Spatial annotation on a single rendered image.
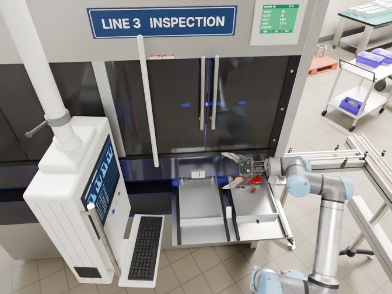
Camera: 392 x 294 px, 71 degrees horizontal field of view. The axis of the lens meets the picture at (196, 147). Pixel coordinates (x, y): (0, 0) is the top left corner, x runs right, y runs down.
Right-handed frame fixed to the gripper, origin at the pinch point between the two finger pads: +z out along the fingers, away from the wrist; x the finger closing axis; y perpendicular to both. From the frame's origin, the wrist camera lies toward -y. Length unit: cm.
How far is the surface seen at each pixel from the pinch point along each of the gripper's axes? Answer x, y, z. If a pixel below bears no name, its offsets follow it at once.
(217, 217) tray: 19, -52, 15
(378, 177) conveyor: -8, -101, -87
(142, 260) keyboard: 42, -34, 54
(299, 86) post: -45, -21, -37
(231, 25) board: -59, 16, -9
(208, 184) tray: -4, -68, 24
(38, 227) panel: 25, -51, 149
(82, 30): -55, 37, 49
